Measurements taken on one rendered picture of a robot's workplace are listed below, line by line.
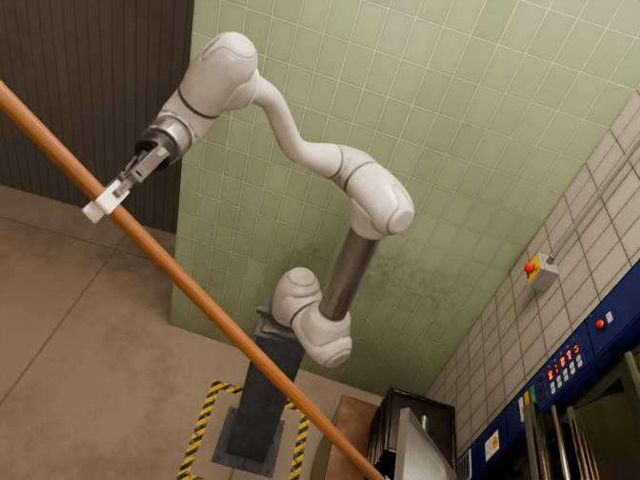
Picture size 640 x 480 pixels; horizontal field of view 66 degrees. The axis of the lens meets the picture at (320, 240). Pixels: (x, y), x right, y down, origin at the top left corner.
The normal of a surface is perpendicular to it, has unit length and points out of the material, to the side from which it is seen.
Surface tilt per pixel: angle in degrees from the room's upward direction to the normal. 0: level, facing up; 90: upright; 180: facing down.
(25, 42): 90
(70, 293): 0
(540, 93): 90
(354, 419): 0
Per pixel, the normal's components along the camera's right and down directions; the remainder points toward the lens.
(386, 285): -0.21, 0.59
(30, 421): 0.24, -0.74
